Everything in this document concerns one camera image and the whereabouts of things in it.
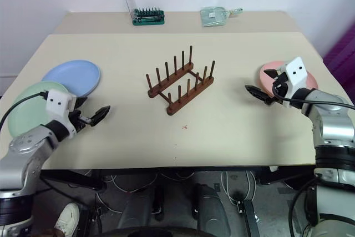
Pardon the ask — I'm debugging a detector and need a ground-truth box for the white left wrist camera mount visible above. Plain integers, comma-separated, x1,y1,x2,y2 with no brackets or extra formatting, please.
45,89,77,133

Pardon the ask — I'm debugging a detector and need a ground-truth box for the green screwdriver bit set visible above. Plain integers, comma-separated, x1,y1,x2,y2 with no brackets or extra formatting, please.
132,7,166,27

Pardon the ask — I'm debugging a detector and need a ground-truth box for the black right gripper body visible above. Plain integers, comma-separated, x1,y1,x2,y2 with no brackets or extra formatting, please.
270,73,290,104

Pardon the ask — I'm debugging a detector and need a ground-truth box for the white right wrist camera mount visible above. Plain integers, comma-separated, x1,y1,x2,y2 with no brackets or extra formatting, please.
278,57,309,108

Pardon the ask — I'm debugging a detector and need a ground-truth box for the white floor cable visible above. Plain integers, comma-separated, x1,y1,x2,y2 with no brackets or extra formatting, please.
110,174,156,194
220,170,256,207

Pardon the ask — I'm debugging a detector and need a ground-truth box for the blue plate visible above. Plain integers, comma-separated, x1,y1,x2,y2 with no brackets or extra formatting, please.
40,59,102,98

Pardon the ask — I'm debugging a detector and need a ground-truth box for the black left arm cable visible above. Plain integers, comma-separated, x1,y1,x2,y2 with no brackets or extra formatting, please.
0,92,48,135

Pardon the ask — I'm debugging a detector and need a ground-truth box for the pale green packaged pouch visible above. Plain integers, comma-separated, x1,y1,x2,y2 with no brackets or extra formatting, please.
200,6,229,28

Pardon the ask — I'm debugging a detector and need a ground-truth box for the black lower body cable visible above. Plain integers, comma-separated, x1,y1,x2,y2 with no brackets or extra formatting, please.
287,179,318,233

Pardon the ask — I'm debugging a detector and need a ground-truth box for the purple fabric object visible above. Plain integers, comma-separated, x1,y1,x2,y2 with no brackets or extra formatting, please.
322,21,355,88

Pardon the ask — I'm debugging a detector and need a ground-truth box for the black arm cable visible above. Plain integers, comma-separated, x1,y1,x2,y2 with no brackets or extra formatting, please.
0,92,48,135
272,83,355,110

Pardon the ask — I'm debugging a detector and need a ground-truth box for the red plate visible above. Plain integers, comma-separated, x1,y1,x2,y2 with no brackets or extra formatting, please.
258,60,320,98

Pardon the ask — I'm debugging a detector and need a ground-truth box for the green plate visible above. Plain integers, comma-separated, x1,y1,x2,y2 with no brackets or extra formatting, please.
7,80,70,138

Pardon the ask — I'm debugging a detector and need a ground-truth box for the white shoe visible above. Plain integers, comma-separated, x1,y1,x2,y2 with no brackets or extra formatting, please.
53,203,80,237

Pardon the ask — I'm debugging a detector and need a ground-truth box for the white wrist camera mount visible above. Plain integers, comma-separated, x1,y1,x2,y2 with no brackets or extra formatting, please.
278,57,309,108
45,89,77,133

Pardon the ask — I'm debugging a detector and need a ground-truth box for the black table foot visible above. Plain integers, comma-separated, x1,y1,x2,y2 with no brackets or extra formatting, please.
235,198,262,237

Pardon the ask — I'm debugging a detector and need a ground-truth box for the black table frame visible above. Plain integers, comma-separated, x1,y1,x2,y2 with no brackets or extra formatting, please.
38,165,317,191

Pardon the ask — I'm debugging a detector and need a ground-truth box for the dark rounded robot leg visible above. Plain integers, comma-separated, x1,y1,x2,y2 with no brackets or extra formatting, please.
193,183,232,234
118,192,156,234

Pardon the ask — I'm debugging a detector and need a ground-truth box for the wooden dish rack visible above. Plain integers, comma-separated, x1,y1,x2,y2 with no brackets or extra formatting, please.
145,44,216,117

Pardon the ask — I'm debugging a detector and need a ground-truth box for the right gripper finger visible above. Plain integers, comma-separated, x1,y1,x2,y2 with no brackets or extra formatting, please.
244,84,272,105
263,68,280,81

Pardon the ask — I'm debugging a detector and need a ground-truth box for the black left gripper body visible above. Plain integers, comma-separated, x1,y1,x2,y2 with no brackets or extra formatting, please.
68,110,94,135

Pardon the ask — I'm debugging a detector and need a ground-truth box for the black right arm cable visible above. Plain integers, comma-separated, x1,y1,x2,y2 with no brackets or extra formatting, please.
272,83,355,110

